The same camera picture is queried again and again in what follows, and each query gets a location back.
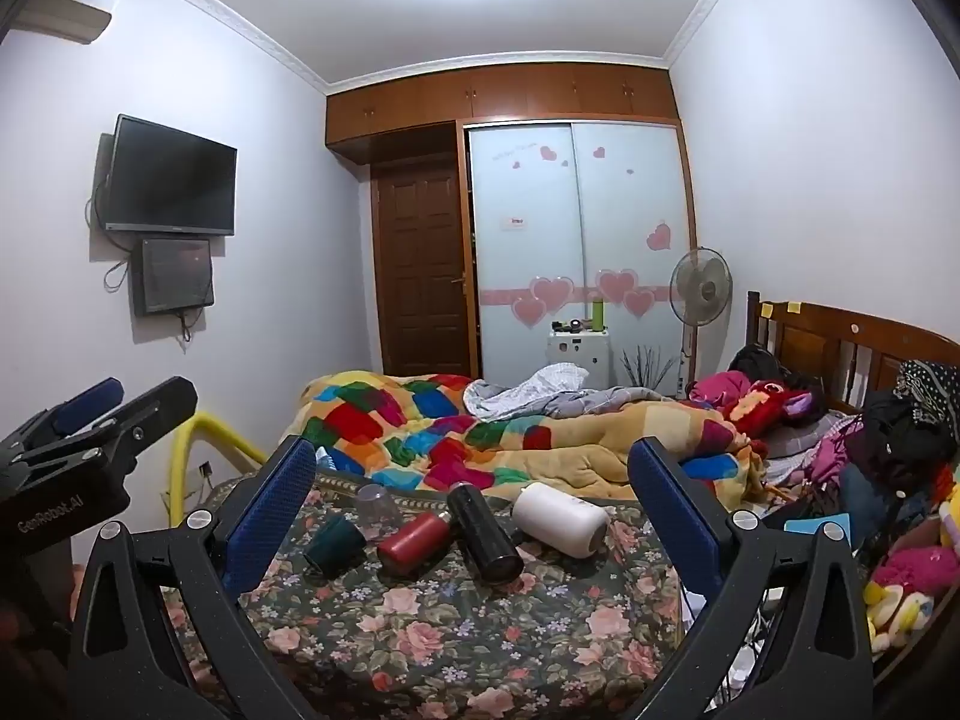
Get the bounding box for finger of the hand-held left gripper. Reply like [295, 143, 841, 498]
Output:
[0, 378, 125, 466]
[21, 376, 200, 482]

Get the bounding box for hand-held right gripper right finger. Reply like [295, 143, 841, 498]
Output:
[628, 436, 875, 720]

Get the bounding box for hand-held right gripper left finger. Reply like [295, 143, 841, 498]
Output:
[67, 435, 320, 720]

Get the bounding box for dark green cup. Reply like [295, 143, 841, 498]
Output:
[303, 514, 368, 579]

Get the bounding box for white cylindrical bottle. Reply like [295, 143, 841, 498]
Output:
[511, 481, 611, 560]

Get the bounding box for clear plastic cup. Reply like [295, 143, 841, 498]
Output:
[354, 484, 403, 534]

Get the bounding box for red cylindrical bottle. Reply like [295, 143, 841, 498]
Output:
[376, 511, 455, 579]

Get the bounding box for black cylindrical bottle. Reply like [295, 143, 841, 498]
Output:
[447, 484, 525, 590]

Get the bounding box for yellow padded tube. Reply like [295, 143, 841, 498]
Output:
[170, 410, 269, 528]

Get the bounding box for pink clothes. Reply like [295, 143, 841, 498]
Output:
[688, 369, 752, 410]

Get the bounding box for red plush toy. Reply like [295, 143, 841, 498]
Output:
[718, 380, 817, 440]

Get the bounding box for dry spiky plant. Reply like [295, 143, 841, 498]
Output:
[620, 345, 677, 395]

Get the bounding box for teal book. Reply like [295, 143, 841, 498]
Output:
[780, 513, 854, 550]

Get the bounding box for grey white cloth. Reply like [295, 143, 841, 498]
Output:
[463, 363, 677, 423]

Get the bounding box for black bag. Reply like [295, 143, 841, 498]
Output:
[727, 345, 790, 385]

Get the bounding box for small white cabinet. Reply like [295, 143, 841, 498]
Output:
[547, 329, 611, 392]

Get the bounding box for colourful patchwork quilt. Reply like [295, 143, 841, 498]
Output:
[281, 371, 767, 500]

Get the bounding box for standing electric fan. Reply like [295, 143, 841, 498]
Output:
[669, 246, 734, 392]

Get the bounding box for wooden bed headboard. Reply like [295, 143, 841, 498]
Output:
[746, 290, 960, 422]

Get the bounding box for black clothes pile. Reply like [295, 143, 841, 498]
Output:
[846, 388, 959, 497]

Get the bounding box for yellow plush toy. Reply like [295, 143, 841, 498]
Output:
[862, 581, 936, 654]

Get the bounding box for pink plush toy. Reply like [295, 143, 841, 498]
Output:
[872, 543, 960, 602]

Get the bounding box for brown wooden door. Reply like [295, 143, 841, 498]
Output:
[370, 160, 474, 379]

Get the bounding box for black dotted cloth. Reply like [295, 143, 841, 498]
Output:
[892, 359, 960, 429]

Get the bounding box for frosted sliding door wardrobe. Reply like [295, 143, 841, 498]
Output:
[463, 118, 699, 400]

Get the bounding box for wooden overhead cabinet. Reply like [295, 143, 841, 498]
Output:
[324, 62, 683, 163]

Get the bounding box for small grey wall monitor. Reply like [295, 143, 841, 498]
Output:
[133, 238, 216, 318]

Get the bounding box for black television cable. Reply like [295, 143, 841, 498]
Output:
[89, 131, 128, 292]

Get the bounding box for wall-mounted black television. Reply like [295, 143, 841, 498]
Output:
[103, 114, 239, 236]

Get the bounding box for wall air conditioner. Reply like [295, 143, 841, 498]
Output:
[28, 0, 114, 44]

